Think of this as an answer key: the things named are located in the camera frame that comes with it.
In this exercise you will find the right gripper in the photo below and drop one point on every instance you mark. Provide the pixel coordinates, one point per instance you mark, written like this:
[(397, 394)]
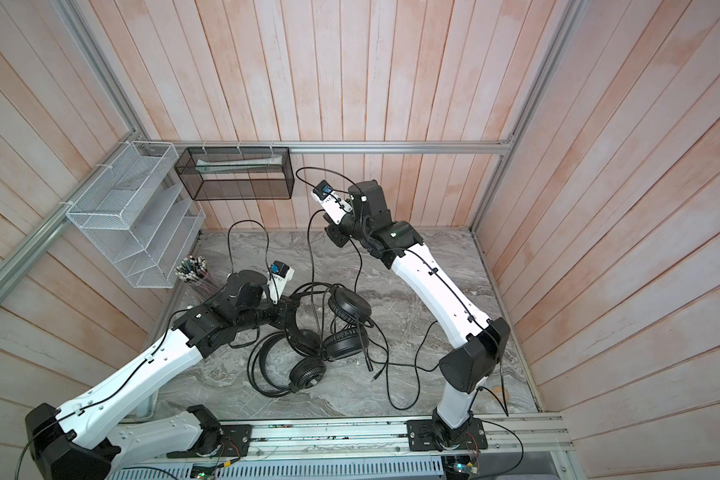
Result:
[(337, 233)]

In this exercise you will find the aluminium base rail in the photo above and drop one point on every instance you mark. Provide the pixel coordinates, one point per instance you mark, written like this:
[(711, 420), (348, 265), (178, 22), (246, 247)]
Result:
[(311, 439)]

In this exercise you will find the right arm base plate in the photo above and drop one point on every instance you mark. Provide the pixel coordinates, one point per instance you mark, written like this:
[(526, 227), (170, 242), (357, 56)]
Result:
[(434, 435)]

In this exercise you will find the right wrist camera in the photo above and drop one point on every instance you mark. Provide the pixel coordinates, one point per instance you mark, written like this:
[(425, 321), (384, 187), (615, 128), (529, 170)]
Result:
[(337, 209)]

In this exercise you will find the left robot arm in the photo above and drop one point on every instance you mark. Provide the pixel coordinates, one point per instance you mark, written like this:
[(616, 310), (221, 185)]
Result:
[(79, 439)]

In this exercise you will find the white wire mesh shelf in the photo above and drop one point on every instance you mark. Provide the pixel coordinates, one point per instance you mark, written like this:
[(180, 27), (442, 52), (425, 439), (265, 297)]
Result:
[(139, 221)]

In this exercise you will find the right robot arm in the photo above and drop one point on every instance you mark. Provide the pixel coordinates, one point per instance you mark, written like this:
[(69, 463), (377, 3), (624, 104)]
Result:
[(478, 341)]

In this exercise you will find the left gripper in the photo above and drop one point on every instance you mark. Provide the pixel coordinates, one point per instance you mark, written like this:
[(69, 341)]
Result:
[(288, 307)]

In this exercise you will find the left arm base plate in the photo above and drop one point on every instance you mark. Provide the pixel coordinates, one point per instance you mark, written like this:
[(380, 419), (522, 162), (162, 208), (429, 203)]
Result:
[(229, 440)]

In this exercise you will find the black mesh wall basket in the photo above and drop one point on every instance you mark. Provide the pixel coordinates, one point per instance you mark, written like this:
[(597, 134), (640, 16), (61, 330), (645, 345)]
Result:
[(236, 173)]

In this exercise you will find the clear cup of pencils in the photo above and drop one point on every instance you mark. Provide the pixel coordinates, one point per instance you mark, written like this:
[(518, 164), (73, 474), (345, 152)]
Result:
[(193, 271)]

